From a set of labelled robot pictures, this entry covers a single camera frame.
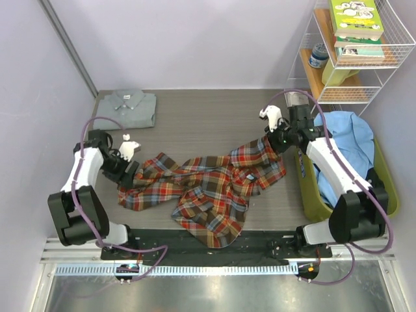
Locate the green top book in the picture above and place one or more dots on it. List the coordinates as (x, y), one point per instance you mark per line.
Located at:
(359, 19)

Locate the green laundry basket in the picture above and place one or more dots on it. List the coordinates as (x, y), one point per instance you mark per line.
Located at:
(315, 209)

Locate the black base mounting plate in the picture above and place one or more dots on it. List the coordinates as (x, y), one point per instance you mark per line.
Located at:
(250, 247)

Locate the blue white jar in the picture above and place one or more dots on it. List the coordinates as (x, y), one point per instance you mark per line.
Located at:
(319, 56)

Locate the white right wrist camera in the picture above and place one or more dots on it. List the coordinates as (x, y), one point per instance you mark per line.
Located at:
(272, 114)

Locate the white slotted cable duct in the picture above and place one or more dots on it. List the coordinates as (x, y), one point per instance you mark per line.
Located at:
(126, 269)

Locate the yellow green cloth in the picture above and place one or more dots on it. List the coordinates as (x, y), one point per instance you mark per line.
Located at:
(336, 77)

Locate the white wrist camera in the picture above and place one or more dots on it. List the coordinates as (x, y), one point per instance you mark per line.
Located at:
(272, 114)
(128, 147)

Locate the white wire shelf rack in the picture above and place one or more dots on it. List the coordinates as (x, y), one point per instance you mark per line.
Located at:
(359, 91)

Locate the folded grey shirt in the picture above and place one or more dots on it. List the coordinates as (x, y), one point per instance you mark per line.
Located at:
(131, 108)

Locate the red brown plaid shirt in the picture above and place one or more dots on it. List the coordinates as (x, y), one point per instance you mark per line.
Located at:
(213, 192)

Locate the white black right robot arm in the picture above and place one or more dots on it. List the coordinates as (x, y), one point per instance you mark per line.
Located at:
(360, 211)

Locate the light blue shirt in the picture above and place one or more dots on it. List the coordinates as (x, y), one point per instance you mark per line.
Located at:
(353, 136)

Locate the black garment in basket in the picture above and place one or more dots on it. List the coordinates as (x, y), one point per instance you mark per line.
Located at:
(374, 179)

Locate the aluminium frame rail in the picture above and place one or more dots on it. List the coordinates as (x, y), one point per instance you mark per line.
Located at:
(55, 252)

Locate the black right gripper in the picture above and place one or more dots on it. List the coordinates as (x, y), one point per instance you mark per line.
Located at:
(272, 138)

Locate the clear plastic bag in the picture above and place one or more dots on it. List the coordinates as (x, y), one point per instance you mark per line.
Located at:
(296, 98)

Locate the grey wall corner strip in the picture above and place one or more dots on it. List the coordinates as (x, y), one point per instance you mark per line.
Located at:
(68, 45)

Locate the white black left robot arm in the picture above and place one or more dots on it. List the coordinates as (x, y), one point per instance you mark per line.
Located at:
(78, 215)

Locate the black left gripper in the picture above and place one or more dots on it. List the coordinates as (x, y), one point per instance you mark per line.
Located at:
(128, 176)

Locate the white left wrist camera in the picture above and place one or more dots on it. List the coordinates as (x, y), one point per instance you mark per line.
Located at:
(128, 147)

